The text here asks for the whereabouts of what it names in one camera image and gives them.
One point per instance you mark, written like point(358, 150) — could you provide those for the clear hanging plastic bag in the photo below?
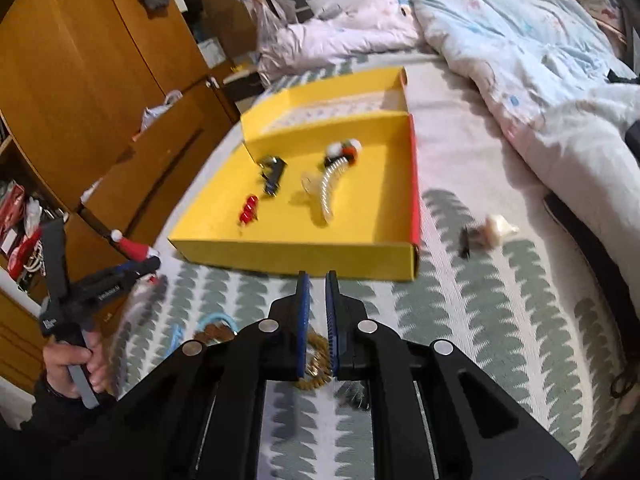
point(272, 15)

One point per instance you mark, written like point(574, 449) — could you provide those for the green patterned bedspread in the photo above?
point(475, 335)

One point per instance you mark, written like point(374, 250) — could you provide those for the red ball hair clip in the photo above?
point(249, 209)

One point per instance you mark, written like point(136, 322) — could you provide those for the person's left hand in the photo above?
point(62, 360)

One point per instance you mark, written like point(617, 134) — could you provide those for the person's left forearm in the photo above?
point(55, 420)

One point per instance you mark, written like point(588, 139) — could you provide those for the light blue quilt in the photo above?
point(525, 60)

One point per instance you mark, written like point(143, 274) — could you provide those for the white storage box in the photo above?
point(212, 52)

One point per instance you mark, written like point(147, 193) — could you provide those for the white cloth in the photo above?
point(92, 191)

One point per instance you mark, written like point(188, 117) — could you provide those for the black bed side rail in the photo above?
point(590, 250)

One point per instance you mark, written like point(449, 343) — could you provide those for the dark nightstand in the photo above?
point(242, 85)

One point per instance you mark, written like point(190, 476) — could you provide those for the white plastic bag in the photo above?
point(160, 107)

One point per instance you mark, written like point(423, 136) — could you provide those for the black clothes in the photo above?
point(620, 77)

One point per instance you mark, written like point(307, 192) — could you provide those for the yellow cardboard box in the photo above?
point(380, 200)

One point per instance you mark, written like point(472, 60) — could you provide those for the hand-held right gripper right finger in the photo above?
point(331, 330)

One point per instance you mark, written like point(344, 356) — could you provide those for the blue hair clip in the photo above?
point(176, 337)

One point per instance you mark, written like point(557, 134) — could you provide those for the pile of shelf items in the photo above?
point(15, 210)

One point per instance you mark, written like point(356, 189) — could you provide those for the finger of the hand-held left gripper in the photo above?
point(120, 280)
point(54, 260)

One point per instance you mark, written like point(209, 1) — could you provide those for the pink quilt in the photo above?
point(340, 30)

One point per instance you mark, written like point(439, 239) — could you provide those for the wooden wardrobe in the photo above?
point(75, 60)

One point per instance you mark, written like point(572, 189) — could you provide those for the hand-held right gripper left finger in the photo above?
point(301, 330)

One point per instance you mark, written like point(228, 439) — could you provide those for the santa hat hair clip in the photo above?
point(131, 246)

